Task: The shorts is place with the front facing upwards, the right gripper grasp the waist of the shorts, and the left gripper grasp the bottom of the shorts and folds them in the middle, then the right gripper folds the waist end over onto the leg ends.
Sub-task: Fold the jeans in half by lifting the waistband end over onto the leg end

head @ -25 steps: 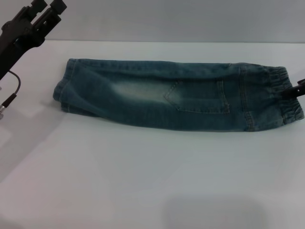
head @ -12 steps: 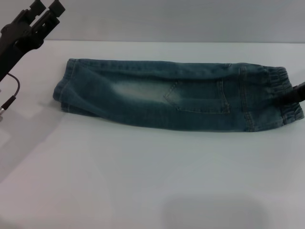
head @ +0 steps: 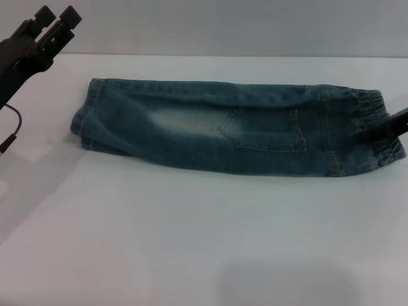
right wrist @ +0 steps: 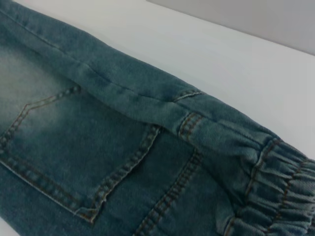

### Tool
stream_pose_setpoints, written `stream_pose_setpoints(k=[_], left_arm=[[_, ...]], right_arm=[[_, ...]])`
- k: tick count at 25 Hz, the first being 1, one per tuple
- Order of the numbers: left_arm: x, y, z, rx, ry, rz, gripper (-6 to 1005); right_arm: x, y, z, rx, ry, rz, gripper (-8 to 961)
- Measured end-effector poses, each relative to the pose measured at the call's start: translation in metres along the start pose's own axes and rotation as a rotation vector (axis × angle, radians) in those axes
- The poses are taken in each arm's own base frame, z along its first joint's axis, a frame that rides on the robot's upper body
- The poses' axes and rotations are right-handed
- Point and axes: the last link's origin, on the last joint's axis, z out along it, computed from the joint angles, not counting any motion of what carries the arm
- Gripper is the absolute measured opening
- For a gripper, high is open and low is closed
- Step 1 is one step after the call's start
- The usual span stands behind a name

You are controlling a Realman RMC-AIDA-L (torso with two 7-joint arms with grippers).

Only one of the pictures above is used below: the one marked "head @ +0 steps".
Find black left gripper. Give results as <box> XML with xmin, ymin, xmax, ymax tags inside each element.
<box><xmin>0</xmin><ymin>4</ymin><xmax>83</xmax><ymax>111</ymax></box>

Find blue denim shorts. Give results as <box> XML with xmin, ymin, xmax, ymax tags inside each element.
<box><xmin>69</xmin><ymin>77</ymin><xmax>404</xmax><ymax>178</ymax></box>

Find dark maroon cable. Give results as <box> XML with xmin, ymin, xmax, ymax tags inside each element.
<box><xmin>0</xmin><ymin>103</ymin><xmax>24</xmax><ymax>156</ymax></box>

